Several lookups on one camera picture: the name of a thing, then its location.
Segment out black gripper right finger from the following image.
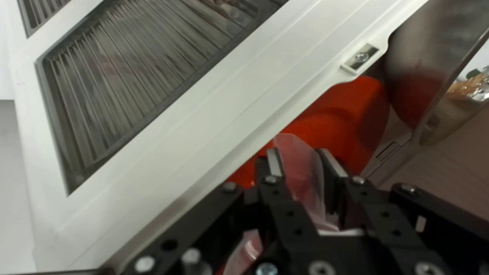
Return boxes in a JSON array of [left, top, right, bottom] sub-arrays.
[[317, 146, 489, 275]]

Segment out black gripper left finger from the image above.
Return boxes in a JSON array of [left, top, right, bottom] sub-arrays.
[[120, 146, 317, 275]]

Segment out orange round object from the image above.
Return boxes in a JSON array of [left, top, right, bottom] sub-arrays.
[[226, 74, 392, 191]]

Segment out silver metal pot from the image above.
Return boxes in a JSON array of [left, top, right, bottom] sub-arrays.
[[383, 0, 489, 148]]

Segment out clear plastic jar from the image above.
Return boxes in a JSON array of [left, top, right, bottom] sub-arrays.
[[221, 133, 340, 275]]

